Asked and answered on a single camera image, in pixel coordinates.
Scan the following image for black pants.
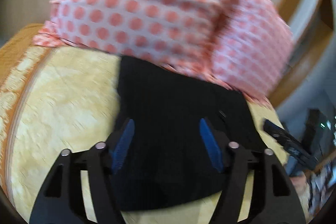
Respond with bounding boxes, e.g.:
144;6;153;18
112;56;265;211

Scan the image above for person right hand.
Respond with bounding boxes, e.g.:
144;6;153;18
290;172;311;212

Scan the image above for yellow embroidered bedspread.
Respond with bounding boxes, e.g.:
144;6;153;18
0;23;289;224

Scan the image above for pink polka dot pillow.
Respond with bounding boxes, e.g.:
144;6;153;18
33;0;233;77

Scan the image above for wooden door frame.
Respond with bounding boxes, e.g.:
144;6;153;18
269;0;335;112

